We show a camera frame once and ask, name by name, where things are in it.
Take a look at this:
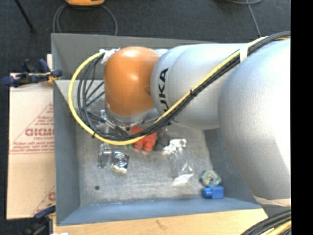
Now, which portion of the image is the orange-red toy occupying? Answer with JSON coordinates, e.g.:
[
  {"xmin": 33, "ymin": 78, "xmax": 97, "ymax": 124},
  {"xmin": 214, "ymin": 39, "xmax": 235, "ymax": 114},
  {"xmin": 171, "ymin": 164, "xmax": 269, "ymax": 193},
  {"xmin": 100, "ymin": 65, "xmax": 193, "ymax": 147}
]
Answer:
[{"xmin": 131, "ymin": 125, "xmax": 158, "ymax": 152}]

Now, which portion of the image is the grey metal bin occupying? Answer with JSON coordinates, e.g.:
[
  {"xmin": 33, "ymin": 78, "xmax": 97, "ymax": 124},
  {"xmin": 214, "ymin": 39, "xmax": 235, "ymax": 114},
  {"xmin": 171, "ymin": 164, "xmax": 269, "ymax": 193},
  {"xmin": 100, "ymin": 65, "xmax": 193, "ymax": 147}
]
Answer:
[{"xmin": 50, "ymin": 32, "xmax": 269, "ymax": 227}]

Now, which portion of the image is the clear crumpled plastic bag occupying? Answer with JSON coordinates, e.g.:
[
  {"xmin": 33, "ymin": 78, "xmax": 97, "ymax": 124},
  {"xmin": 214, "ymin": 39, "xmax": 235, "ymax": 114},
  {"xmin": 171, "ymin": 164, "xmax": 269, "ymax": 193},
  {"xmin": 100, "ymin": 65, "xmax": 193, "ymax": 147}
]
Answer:
[{"xmin": 161, "ymin": 138, "xmax": 196, "ymax": 187}]

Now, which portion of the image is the brown cardboard board red print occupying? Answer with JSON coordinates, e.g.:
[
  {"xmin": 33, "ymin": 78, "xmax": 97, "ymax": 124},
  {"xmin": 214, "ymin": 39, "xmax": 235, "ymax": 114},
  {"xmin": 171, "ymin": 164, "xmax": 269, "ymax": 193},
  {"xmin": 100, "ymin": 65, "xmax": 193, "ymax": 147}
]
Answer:
[{"xmin": 5, "ymin": 81, "xmax": 57, "ymax": 220}]

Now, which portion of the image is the blue block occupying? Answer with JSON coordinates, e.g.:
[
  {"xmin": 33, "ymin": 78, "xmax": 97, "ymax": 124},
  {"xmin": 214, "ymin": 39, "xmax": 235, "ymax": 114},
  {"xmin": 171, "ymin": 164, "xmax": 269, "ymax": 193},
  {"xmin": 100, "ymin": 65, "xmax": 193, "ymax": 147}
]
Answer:
[{"xmin": 201, "ymin": 185, "xmax": 225, "ymax": 200}]

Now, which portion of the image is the green-yellow round ring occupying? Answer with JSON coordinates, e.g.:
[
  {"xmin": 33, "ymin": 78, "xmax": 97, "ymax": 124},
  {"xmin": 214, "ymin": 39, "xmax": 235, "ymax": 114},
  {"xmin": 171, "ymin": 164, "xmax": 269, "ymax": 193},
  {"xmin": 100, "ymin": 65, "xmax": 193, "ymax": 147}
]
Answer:
[{"xmin": 201, "ymin": 169, "xmax": 223, "ymax": 188}]

